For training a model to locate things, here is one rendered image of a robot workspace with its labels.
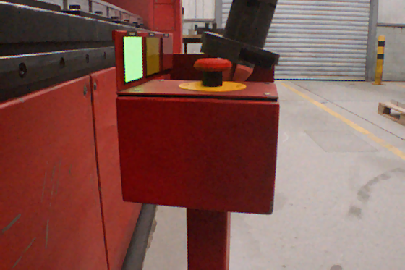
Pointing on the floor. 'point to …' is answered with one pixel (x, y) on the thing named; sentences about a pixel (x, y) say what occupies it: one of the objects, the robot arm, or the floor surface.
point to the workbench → (199, 35)
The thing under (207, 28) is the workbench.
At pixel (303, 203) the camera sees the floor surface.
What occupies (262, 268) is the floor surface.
